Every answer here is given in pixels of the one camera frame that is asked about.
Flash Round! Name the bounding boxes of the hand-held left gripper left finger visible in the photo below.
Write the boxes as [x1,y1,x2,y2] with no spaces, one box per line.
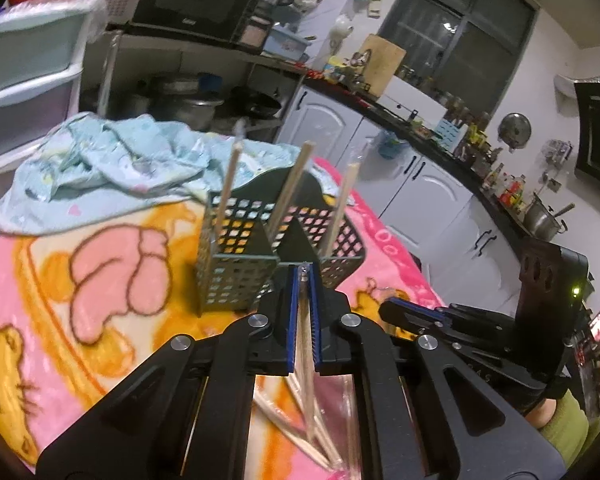
[35,264,302,480]

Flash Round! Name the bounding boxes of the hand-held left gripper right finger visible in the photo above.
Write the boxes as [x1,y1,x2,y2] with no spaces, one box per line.
[306,265,567,480]

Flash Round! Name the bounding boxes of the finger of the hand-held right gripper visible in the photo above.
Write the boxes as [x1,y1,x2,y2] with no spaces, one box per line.
[379,315,462,342]
[377,297,454,323]

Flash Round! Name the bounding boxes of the wooden chopstick pair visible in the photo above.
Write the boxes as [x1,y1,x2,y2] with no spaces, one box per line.
[322,152,363,261]
[266,141,315,241]
[298,262,318,443]
[211,130,247,241]

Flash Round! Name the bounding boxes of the grey perforated utensil basket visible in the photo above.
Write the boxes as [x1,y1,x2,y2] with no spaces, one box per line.
[196,167,367,317]

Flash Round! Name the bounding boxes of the bunch of chopsticks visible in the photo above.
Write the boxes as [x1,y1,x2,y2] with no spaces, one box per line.
[252,374,356,476]

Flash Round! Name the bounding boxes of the person's right forearm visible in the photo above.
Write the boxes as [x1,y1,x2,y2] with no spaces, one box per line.
[524,387,596,468]

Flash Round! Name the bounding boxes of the hanging kitchen utensils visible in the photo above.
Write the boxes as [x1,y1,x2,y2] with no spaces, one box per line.
[540,137,576,171]

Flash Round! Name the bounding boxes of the white kitchen cabinets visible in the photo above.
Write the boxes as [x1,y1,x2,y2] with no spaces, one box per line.
[275,85,526,311]

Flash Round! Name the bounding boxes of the tall steel stockpot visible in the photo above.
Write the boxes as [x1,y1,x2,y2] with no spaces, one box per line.
[522,195,576,241]

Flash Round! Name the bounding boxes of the black kitchen countertop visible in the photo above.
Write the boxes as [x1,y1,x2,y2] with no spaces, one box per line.
[302,72,533,243]

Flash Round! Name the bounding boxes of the cluster of sauce bottles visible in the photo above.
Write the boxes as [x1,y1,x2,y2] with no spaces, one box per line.
[482,160,528,211]

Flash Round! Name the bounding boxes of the blue hanging basket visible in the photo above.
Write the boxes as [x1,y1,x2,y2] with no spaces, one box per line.
[375,130,411,158]

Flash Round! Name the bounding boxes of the pink printed bear blanket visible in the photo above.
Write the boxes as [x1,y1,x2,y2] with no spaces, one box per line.
[0,157,448,480]

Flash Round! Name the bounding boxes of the blue knife block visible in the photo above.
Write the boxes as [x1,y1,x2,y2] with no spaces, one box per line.
[436,119,468,148]

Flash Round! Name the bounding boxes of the white box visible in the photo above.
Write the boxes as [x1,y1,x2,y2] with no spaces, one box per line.
[380,92,448,128]

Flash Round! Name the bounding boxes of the hanging steel pot lid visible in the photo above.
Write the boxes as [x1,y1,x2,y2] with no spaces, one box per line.
[497,112,532,148]

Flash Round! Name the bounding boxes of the row of glass jars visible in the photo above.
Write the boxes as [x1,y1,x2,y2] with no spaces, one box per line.
[397,62,491,126]

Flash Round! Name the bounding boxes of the black range hood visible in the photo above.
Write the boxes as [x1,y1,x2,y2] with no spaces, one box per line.
[574,50,600,186]

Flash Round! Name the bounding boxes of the light blue printed cloth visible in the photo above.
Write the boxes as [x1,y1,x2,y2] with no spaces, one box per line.
[0,112,341,236]

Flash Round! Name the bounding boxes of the wide steel cooking pot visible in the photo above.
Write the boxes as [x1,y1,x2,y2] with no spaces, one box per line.
[152,77,226,133]

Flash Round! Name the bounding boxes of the wooden cutting board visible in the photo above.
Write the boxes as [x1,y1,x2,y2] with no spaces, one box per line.
[357,34,407,98]

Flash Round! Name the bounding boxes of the metal faucet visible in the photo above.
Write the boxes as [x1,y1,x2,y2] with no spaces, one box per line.
[352,50,373,78]

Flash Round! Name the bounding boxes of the dark framed window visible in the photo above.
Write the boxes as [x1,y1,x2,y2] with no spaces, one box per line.
[380,0,538,106]

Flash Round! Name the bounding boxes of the light blue plastic box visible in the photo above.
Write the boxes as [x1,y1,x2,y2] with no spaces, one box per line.
[260,25,313,61]

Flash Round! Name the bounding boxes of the white hanging kettle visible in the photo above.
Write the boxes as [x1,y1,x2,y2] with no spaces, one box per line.
[327,15,353,43]

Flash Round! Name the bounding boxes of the metal shelf table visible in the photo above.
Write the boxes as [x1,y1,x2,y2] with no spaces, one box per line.
[97,22,306,146]

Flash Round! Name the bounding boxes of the drawer tower with green drawer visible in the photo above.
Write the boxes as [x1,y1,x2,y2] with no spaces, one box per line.
[0,0,108,221]

